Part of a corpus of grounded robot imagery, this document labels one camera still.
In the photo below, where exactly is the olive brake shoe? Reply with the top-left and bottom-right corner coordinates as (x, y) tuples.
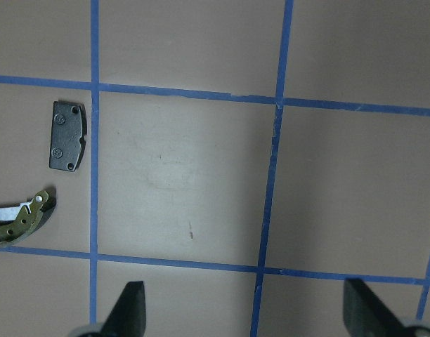
(0, 190), (56, 249)

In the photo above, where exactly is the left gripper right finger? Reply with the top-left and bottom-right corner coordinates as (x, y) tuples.
(343, 278), (430, 337)

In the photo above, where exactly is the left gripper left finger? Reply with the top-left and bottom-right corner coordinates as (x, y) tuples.
(69, 280), (148, 337)

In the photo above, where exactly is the black brake pad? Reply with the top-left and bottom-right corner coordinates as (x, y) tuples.
(48, 100), (87, 172)

